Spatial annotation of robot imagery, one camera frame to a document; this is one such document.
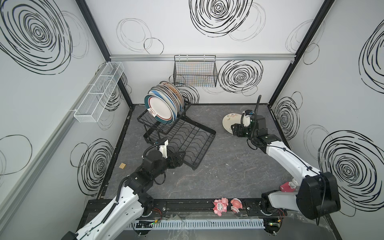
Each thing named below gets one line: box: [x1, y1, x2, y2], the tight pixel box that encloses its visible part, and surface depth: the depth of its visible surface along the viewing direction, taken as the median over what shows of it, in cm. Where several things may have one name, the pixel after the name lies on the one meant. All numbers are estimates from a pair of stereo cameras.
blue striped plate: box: [148, 90, 178, 121], surface depth 77 cm
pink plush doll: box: [213, 197, 229, 217], surface depth 74 cm
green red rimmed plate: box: [144, 94, 175, 125], surface depth 82 cm
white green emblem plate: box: [151, 86, 181, 116], surface depth 77 cm
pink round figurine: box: [230, 198, 243, 214], surface depth 75 cm
